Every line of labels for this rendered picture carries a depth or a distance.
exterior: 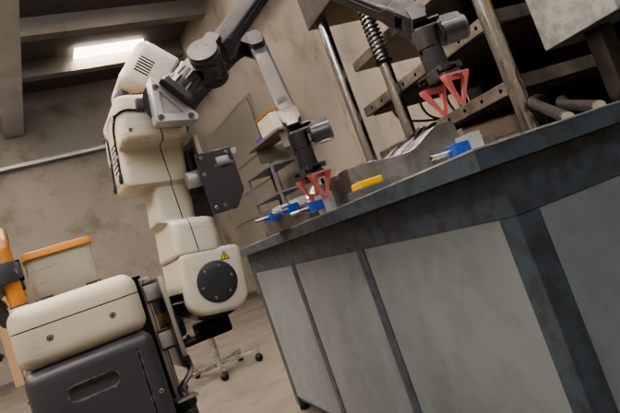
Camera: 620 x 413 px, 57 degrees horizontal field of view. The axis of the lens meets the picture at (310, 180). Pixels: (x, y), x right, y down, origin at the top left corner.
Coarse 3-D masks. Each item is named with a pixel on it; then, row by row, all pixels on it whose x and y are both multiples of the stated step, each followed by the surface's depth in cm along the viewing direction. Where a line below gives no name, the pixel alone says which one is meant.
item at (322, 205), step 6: (330, 192) 162; (318, 198) 163; (324, 198) 161; (330, 198) 162; (306, 204) 162; (312, 204) 160; (318, 204) 161; (324, 204) 161; (330, 204) 162; (300, 210) 160; (306, 210) 161; (312, 210) 160; (318, 210) 164; (324, 210) 162
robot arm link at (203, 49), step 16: (240, 0) 151; (256, 0) 151; (240, 16) 147; (256, 16) 153; (208, 32) 142; (224, 32) 144; (240, 32) 147; (192, 48) 140; (208, 48) 139; (224, 48) 143; (192, 64) 139; (208, 64) 138; (224, 80) 145
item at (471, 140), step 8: (464, 136) 131; (472, 136) 131; (480, 136) 131; (456, 144) 129; (464, 144) 130; (472, 144) 130; (480, 144) 131; (448, 152) 130; (456, 152) 129; (464, 152) 130; (432, 160) 129
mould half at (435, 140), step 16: (432, 128) 166; (448, 128) 167; (416, 144) 165; (432, 144) 164; (448, 144) 166; (384, 160) 158; (400, 160) 160; (416, 160) 162; (352, 176) 155; (368, 176) 156; (384, 176) 158; (400, 176) 159; (336, 192) 165
